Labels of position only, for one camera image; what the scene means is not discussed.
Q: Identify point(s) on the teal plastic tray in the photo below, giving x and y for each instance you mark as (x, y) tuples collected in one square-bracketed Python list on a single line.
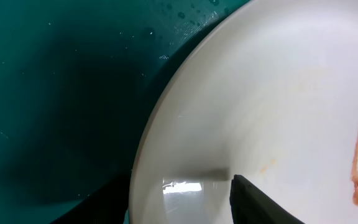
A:
[(78, 82)]

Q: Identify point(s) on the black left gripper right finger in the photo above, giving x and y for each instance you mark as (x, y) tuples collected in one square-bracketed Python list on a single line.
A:
[(249, 205)]

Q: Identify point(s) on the white plate with ketchup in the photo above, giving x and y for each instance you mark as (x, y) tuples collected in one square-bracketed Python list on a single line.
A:
[(270, 94)]

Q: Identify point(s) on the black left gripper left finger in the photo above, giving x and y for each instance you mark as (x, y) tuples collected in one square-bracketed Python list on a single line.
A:
[(108, 205)]

